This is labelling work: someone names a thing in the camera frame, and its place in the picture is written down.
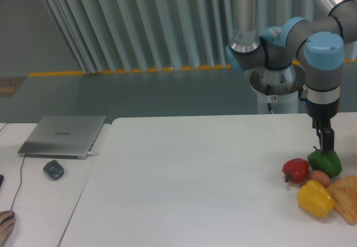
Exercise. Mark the triangular toasted bread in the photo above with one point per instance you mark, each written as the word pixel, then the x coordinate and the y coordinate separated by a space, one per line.
pixel 343 194

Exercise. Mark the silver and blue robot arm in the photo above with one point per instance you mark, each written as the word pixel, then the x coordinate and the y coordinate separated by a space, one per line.
pixel 317 45

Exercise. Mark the brown egg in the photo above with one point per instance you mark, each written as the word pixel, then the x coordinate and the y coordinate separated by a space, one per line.
pixel 321 177

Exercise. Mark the person's hand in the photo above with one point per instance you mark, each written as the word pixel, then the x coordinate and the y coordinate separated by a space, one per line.
pixel 6 226

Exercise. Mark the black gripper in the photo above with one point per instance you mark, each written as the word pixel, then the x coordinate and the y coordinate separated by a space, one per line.
pixel 321 115

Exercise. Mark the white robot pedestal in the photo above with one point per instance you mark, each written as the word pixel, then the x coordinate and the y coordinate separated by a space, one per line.
pixel 277 90

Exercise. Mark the green bell pepper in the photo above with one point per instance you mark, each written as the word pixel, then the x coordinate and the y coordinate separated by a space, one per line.
pixel 327 162

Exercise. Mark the black computer mouse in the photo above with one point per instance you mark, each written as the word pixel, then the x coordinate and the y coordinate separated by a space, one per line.
pixel 11 216

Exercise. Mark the white usb plug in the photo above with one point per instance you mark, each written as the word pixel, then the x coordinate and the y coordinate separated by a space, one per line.
pixel 92 154

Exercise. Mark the yellow bell pepper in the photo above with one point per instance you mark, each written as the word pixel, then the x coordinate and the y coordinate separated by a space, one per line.
pixel 315 199

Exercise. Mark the silver closed laptop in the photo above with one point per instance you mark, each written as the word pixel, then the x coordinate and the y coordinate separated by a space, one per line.
pixel 63 136

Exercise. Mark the red bell pepper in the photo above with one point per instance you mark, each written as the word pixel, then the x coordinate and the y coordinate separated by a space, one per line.
pixel 295 170

